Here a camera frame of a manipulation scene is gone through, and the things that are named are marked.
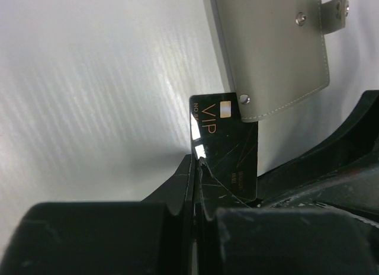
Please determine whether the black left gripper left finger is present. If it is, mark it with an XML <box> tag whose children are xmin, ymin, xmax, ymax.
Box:
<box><xmin>1</xmin><ymin>155</ymin><xmax>195</xmax><ymax>274</ymax></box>

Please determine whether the grey leather card holder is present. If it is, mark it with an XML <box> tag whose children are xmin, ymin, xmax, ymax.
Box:
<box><xmin>210</xmin><ymin>0</ymin><xmax>349</xmax><ymax>122</ymax></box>

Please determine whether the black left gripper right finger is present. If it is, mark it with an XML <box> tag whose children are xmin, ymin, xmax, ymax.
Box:
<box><xmin>198</xmin><ymin>156</ymin><xmax>378</xmax><ymax>274</ymax></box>

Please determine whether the black VIP credit card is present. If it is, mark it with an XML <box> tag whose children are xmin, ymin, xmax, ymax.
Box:
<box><xmin>189</xmin><ymin>93</ymin><xmax>258</xmax><ymax>203</ymax></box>

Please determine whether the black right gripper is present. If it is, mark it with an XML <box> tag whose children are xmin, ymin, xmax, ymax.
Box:
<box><xmin>258</xmin><ymin>90</ymin><xmax>378</xmax><ymax>219</ymax></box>

